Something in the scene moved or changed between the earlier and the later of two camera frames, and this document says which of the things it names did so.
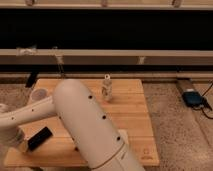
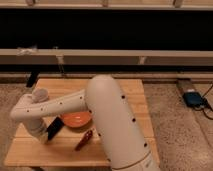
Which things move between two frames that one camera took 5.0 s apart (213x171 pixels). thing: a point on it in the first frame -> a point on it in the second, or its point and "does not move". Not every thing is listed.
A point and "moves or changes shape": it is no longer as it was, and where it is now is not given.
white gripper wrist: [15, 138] -> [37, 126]
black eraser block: [40, 137] moves or changes shape
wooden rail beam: [105, 57] does not move
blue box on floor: [192, 98] does not move
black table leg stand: [31, 80] does not move
